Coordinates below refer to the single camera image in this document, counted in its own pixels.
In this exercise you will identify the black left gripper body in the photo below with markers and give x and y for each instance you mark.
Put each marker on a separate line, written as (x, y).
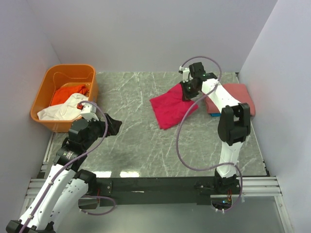
(107, 124)

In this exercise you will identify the orange t shirt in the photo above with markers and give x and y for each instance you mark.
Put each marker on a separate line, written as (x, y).
(63, 93)

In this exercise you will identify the orange plastic laundry basket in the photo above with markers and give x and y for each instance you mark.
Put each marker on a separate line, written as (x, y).
(60, 76)

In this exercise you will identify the magenta t shirt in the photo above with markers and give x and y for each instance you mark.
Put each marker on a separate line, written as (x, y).
(169, 109)

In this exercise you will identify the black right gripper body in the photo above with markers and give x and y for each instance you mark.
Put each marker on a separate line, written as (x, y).
(185, 91)

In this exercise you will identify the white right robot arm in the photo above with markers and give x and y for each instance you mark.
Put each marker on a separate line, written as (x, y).
(234, 123)

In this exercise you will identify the white t shirt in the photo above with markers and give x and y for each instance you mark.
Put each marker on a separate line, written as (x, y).
(63, 112)

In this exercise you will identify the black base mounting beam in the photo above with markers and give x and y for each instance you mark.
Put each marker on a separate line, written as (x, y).
(163, 190)

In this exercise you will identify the aluminium frame rail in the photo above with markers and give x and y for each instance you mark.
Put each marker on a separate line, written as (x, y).
(261, 186)

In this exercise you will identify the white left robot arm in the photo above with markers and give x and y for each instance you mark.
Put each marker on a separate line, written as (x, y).
(66, 182)

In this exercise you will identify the folded salmon pink t shirt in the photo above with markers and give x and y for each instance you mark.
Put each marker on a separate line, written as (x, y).
(236, 90)

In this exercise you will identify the folded blue t shirt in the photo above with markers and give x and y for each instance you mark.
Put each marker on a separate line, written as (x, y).
(215, 114)

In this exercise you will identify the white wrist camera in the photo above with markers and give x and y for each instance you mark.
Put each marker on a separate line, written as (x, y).
(186, 76)
(88, 111)

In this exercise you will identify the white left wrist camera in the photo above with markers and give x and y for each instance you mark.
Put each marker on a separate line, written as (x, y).
(88, 111)

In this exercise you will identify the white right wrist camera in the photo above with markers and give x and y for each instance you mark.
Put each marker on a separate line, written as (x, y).
(186, 76)

